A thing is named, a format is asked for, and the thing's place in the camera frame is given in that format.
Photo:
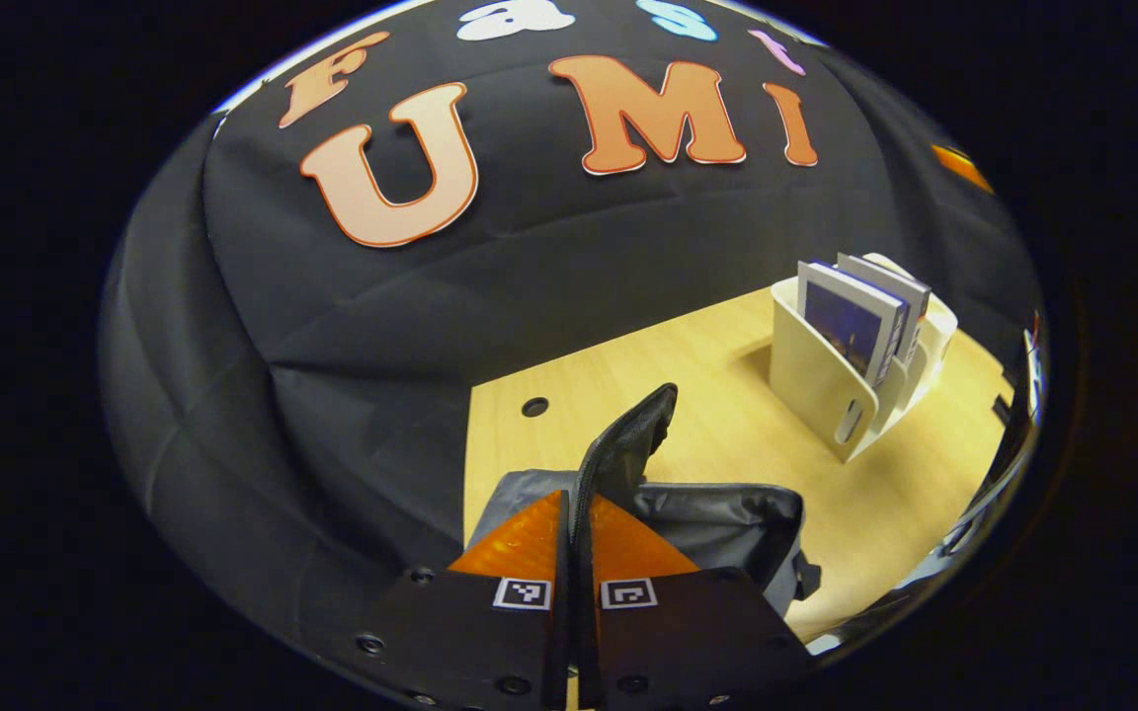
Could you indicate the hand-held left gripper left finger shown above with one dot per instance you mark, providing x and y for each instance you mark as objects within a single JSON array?
[{"x": 470, "y": 642}]

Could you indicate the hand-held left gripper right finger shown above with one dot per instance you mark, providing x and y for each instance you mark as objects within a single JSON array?
[{"x": 688, "y": 642}]

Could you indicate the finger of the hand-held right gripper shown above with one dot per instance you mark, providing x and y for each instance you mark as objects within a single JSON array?
[{"x": 959, "y": 166}]

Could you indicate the grey schoolbag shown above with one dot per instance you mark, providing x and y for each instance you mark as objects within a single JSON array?
[{"x": 727, "y": 523}]

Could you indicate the dark grey cover book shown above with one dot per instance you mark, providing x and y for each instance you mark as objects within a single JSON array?
[{"x": 910, "y": 296}]

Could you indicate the blue cover book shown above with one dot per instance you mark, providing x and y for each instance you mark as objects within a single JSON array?
[{"x": 851, "y": 331}]

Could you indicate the white bookshelf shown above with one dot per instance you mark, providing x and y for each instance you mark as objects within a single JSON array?
[{"x": 816, "y": 395}]

